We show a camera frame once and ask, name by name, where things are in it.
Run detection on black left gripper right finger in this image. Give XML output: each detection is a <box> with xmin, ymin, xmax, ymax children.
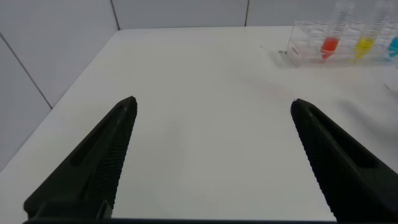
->
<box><xmin>290</xmin><ymin>98</ymin><xmax>398</xmax><ymax>223</ymax></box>

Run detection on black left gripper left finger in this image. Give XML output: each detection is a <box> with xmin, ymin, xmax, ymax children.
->
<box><xmin>23</xmin><ymin>95</ymin><xmax>138</xmax><ymax>220</ymax></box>

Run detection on test tube with yellow pigment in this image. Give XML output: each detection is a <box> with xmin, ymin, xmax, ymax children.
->
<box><xmin>353</xmin><ymin>0</ymin><xmax>391</xmax><ymax>60</ymax></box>

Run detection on test tube with blue pigment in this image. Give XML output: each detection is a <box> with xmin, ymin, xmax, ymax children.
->
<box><xmin>387</xmin><ymin>6</ymin><xmax>398</xmax><ymax>58</ymax></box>

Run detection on test tube with red pigment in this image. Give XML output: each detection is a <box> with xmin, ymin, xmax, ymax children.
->
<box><xmin>320</xmin><ymin>0</ymin><xmax>356</xmax><ymax>60</ymax></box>

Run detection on clear plastic test tube rack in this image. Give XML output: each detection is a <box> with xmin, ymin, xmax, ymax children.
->
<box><xmin>285</xmin><ymin>20</ymin><xmax>398</xmax><ymax>67</ymax></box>

